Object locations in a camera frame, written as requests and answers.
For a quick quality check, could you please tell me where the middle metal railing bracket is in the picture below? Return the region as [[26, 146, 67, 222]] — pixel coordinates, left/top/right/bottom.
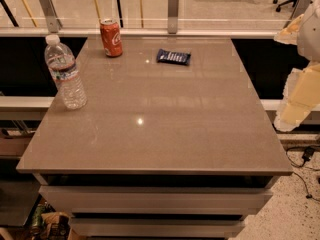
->
[[167, 0, 179, 34]]

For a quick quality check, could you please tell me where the orange soda can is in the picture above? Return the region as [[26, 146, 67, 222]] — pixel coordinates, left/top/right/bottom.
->
[[100, 19, 123, 57]]

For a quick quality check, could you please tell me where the right metal railing bracket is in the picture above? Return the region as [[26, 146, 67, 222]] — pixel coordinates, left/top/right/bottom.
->
[[290, 0, 312, 20]]

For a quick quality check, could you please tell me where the middle yellow pole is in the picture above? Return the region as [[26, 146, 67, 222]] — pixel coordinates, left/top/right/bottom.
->
[[94, 0, 101, 24]]

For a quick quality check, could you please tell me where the upper grey drawer front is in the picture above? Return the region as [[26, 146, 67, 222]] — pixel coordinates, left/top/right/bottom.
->
[[40, 186, 272, 215]]

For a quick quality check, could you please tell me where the grey drawer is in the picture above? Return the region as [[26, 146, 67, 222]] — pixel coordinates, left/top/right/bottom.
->
[[40, 186, 272, 215], [70, 218, 244, 238]]

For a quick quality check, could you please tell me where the brown paper bag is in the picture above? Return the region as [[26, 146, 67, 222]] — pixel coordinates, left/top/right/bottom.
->
[[41, 212, 70, 240]]

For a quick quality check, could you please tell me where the right yellow pole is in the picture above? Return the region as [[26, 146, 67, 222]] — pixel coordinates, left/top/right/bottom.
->
[[139, 0, 144, 28]]

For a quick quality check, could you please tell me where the black pole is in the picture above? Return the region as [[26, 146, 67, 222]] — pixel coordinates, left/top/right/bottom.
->
[[116, 0, 124, 28]]

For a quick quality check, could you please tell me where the clear plastic water bottle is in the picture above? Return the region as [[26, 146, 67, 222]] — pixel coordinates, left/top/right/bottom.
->
[[44, 34, 87, 110]]

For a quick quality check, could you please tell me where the lower grey drawer front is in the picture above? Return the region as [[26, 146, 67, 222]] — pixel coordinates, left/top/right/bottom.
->
[[70, 218, 244, 238]]

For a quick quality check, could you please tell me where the left yellow pole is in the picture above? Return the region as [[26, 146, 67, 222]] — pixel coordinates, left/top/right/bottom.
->
[[21, 0, 38, 28]]

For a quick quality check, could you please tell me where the blue rxbar blueberry wrapper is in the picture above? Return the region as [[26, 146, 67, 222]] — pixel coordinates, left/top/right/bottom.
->
[[156, 49, 191, 66]]

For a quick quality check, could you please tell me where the yellow pole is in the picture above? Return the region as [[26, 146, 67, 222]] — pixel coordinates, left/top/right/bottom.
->
[[139, 0, 144, 28], [94, 0, 101, 24], [21, 0, 38, 28]]

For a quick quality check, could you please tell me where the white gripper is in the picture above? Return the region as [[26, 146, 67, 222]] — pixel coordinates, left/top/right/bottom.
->
[[274, 0, 320, 132]]

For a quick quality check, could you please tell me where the metal railing bracket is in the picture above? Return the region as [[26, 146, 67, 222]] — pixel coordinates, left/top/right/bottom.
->
[[39, 0, 62, 33], [290, 0, 312, 20], [167, 0, 179, 34]]

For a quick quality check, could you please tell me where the left metal railing bracket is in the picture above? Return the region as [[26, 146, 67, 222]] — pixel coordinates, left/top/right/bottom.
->
[[39, 0, 62, 33]]

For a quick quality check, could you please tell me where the green can under table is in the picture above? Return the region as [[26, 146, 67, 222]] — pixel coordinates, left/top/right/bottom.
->
[[30, 204, 46, 235]]

